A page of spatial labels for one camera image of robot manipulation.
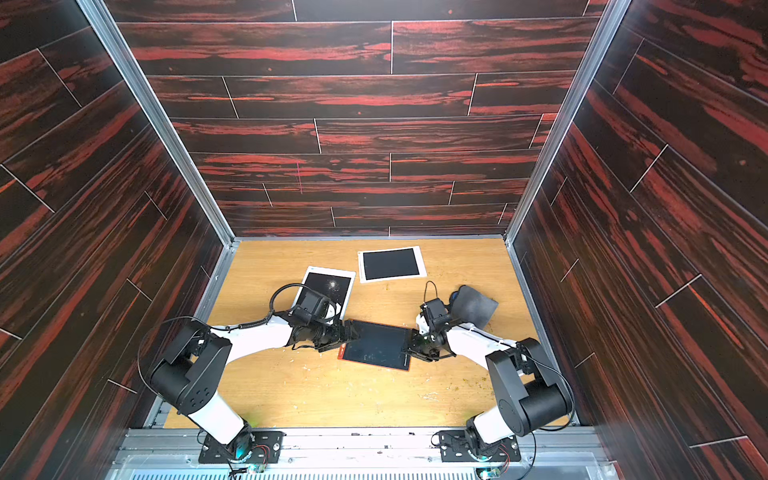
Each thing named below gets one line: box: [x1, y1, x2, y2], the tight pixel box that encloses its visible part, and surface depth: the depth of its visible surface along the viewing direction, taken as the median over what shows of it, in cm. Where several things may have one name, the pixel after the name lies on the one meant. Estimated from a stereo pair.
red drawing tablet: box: [338, 319, 411, 372], surface depth 91 cm
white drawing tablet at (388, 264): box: [357, 246, 428, 284], surface depth 114 cm
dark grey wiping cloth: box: [449, 285, 498, 329], surface depth 95 cm
